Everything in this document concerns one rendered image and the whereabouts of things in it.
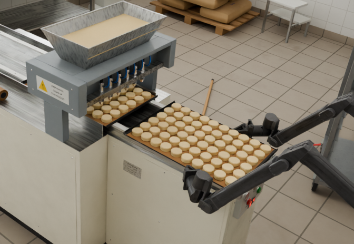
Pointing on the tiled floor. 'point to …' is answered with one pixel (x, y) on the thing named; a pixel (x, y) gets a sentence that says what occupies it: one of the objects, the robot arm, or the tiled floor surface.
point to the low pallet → (222, 28)
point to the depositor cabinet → (52, 168)
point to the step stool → (289, 2)
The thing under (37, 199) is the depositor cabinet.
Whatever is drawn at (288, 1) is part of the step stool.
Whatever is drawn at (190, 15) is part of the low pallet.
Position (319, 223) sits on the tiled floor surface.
